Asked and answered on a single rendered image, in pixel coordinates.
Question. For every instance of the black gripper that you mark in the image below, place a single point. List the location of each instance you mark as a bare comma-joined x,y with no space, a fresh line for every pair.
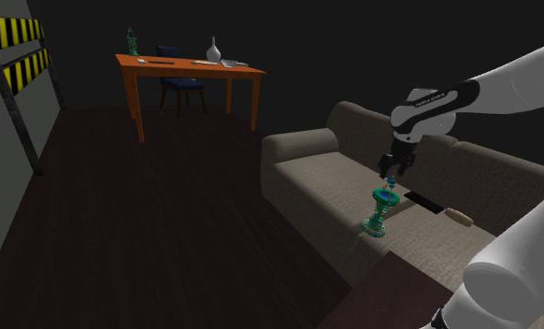
402,152

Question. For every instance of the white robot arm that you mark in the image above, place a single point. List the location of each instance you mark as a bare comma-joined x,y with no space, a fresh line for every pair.
504,91

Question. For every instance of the green blue ornate figure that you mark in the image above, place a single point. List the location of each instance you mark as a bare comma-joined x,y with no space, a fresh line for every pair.
380,209

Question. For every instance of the black flat remote control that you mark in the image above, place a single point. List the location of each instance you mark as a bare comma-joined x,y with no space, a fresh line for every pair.
423,202

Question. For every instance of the beige fabric sofa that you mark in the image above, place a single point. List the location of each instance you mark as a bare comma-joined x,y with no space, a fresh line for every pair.
326,182

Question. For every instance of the tan wooden cylinder tool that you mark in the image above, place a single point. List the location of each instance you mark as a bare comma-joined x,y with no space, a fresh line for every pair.
459,216

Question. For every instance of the dark blue chair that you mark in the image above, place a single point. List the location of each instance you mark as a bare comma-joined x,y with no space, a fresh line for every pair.
181,84

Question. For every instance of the orange wooden table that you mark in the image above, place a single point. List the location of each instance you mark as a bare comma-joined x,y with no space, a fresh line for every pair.
181,69

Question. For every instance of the yellow black striped barrier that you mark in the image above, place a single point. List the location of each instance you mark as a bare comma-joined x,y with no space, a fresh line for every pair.
12,68

